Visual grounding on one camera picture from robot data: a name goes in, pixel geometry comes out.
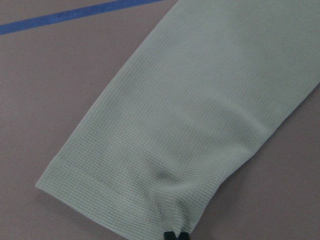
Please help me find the brown paper table cover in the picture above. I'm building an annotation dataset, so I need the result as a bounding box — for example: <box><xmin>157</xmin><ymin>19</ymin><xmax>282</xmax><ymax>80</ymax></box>
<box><xmin>0</xmin><ymin>0</ymin><xmax>320</xmax><ymax>240</ymax></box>

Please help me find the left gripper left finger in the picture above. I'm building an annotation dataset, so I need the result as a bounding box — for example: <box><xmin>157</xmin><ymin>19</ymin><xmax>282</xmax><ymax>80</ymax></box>
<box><xmin>163</xmin><ymin>231</ymin><xmax>176</xmax><ymax>240</ymax></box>

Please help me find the olive green long-sleeve shirt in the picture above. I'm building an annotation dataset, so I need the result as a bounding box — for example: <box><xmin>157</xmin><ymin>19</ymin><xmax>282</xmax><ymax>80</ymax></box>
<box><xmin>35</xmin><ymin>0</ymin><xmax>320</xmax><ymax>240</ymax></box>

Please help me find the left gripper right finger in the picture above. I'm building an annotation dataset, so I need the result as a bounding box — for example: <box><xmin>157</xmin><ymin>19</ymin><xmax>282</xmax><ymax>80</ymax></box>
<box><xmin>177</xmin><ymin>232</ymin><xmax>190</xmax><ymax>240</ymax></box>

